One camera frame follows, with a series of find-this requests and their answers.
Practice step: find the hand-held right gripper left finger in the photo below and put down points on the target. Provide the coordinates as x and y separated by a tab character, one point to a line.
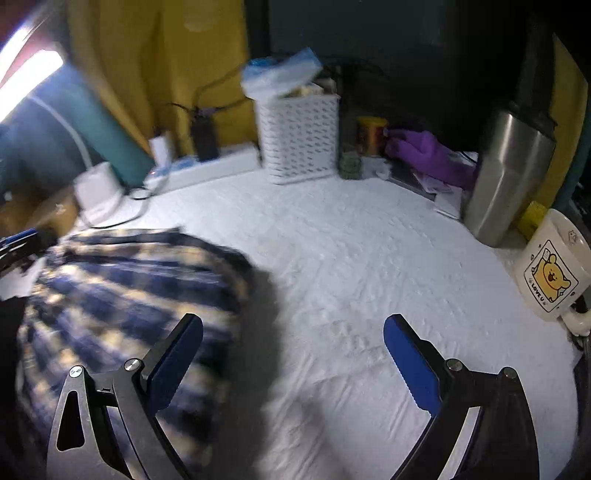
175	364

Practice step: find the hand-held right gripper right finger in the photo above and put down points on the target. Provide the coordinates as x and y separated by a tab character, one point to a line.
411	360

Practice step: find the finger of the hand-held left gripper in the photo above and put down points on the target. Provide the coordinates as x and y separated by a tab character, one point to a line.
21	244

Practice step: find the blue yellow plaid shirt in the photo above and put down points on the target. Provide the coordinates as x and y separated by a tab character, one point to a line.
115	286

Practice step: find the brown round pouch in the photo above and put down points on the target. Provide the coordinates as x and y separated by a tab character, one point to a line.
46	212

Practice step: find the white desk lamp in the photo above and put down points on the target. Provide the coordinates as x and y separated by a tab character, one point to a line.
97	184

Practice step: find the white quilted mat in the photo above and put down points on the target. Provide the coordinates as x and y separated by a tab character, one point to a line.
346	258

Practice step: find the teal curtain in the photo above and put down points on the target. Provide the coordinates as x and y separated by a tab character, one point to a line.
92	129

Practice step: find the cream mug with bear print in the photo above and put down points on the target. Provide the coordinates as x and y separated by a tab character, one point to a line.
549	272

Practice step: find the white paper leaflet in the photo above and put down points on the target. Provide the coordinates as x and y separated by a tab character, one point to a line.
445	196

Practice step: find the white charger plug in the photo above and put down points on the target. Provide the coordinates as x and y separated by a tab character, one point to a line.
161	147

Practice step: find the small yellow object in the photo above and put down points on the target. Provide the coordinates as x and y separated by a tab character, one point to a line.
531	221

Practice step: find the white power strip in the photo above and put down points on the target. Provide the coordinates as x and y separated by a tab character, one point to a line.
207	168

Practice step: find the small green jar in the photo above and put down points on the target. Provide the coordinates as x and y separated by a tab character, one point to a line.
351	166

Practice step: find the purple cloth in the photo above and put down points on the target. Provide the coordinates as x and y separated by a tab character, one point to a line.
425	152

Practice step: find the stainless steel tumbler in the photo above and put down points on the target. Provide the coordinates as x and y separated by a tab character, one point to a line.
508	175

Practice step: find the black power adapter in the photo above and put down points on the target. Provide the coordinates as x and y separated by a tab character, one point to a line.
205	136

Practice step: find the white perforated plastic basket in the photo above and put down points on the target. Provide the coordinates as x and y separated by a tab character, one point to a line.
300	138

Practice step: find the yellow curtain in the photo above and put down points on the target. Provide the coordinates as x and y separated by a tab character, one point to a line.
568	115
184	55

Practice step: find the blue white tissue packet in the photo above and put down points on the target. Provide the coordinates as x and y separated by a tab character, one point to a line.
277	74

